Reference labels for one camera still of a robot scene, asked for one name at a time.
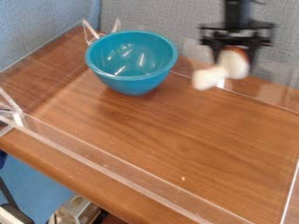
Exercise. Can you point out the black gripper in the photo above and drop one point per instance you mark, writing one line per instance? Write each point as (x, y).
(257, 34)

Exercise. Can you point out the white brown toy mushroom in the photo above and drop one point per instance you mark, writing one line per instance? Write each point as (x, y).
(233, 66)

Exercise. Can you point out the blue plastic bowl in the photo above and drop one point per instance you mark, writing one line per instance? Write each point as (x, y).
(133, 60)

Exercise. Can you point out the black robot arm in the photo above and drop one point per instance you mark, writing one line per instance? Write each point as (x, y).
(238, 15)

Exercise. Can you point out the clear acrylic back barrier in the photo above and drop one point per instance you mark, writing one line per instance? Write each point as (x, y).
(253, 87)

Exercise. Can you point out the clear acrylic barrier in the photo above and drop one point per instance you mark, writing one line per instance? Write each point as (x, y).
(253, 87)
(156, 188)

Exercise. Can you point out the clear acrylic front barrier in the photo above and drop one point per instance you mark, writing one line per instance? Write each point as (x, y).
(156, 188)

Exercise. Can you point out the black stand leg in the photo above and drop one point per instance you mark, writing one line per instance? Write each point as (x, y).
(11, 214)

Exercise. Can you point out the clear acrylic corner bracket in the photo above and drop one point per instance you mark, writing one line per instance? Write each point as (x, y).
(93, 35)

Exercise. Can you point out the clear acrylic left bracket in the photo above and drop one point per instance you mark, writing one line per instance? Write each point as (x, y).
(11, 113)

